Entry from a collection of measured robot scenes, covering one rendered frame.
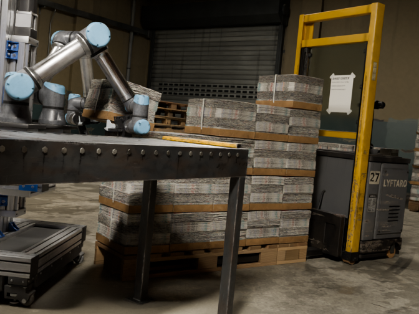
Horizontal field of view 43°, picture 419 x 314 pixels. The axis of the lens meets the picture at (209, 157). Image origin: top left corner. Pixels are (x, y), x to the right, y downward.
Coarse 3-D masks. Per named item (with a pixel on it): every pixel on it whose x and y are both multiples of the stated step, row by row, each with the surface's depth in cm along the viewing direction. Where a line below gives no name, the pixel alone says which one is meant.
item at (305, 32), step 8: (304, 24) 429; (312, 24) 424; (304, 32) 430; (312, 32) 424; (304, 48) 422; (296, 56) 426; (304, 56) 428; (296, 64) 426; (304, 64) 428; (296, 72) 426; (304, 72) 424
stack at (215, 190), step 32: (256, 160) 340; (128, 192) 289; (160, 192) 299; (192, 192) 312; (224, 192) 326; (256, 192) 343; (128, 224) 290; (160, 224) 302; (192, 224) 315; (224, 224) 329; (256, 224) 345; (96, 256) 318; (128, 256) 291; (160, 256) 303; (192, 256) 316
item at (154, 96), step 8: (104, 88) 293; (112, 88) 283; (136, 88) 289; (144, 88) 292; (104, 96) 290; (112, 96) 283; (152, 96) 295; (160, 96) 298; (104, 104) 288; (112, 104) 283; (120, 104) 286; (152, 104) 296; (120, 112) 286; (152, 112) 297; (104, 120) 290; (152, 120) 297
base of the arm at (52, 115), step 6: (42, 108) 296; (48, 108) 293; (54, 108) 294; (60, 108) 296; (42, 114) 294; (48, 114) 293; (54, 114) 294; (60, 114) 296; (42, 120) 293; (48, 120) 292; (54, 120) 293; (60, 120) 295
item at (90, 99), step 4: (92, 80) 312; (96, 80) 307; (100, 80) 302; (92, 84) 311; (96, 84) 306; (92, 88) 309; (96, 88) 304; (92, 92) 308; (96, 92) 303; (88, 96) 312; (92, 96) 306; (96, 96) 302; (88, 100) 310; (92, 100) 303; (88, 104) 308; (92, 104) 302; (88, 108) 308; (92, 108) 302; (96, 120) 311
